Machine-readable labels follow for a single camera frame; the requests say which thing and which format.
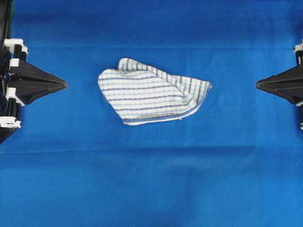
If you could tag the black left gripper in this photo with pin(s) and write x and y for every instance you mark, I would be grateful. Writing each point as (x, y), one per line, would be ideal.
(21, 93)

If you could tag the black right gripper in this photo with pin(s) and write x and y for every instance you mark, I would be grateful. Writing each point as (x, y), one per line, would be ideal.
(293, 93)

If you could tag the blue striped white towel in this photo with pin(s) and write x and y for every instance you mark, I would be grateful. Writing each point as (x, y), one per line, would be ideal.
(141, 93)

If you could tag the blue table cloth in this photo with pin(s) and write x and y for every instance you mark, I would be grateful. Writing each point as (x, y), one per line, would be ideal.
(236, 162)

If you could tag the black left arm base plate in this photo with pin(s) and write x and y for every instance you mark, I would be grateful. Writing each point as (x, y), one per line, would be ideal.
(5, 133)

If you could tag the black frame post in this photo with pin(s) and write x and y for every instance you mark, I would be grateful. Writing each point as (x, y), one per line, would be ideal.
(6, 16)

